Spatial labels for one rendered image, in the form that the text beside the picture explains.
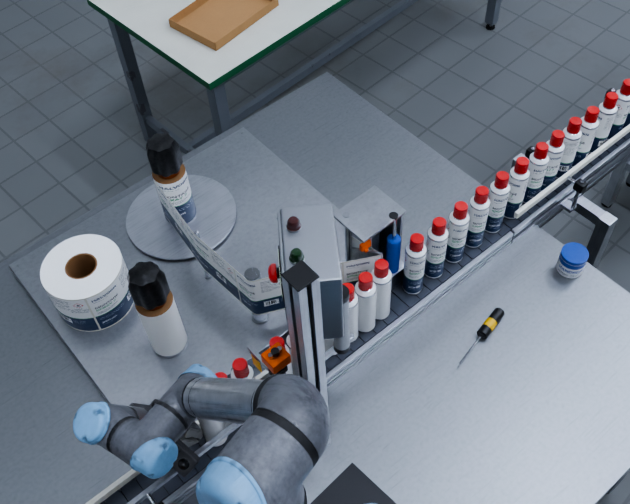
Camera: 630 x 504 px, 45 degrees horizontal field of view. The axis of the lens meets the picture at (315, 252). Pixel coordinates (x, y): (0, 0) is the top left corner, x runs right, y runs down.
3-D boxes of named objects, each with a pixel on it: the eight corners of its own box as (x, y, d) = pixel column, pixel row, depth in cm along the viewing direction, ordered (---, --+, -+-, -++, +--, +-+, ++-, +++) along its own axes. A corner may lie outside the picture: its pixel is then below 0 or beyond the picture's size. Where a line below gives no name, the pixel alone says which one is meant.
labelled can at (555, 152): (552, 180, 214) (568, 127, 198) (553, 194, 211) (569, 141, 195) (533, 179, 215) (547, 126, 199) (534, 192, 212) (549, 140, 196)
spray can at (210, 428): (221, 422, 174) (207, 380, 158) (232, 440, 171) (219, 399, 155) (201, 433, 172) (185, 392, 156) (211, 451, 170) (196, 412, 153)
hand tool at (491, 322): (494, 310, 195) (496, 304, 193) (504, 316, 194) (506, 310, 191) (452, 365, 186) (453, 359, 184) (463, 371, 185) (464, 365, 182)
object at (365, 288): (365, 312, 190) (366, 264, 174) (379, 325, 188) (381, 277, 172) (350, 323, 189) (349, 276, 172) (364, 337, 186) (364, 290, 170)
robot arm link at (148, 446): (186, 419, 134) (143, 393, 140) (142, 469, 129) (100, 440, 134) (197, 442, 140) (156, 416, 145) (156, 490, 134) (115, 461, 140)
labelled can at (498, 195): (490, 216, 207) (502, 164, 191) (505, 227, 205) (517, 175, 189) (477, 226, 206) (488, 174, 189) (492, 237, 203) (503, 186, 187)
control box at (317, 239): (334, 264, 150) (332, 201, 134) (344, 338, 139) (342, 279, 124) (283, 269, 149) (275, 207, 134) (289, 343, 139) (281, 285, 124)
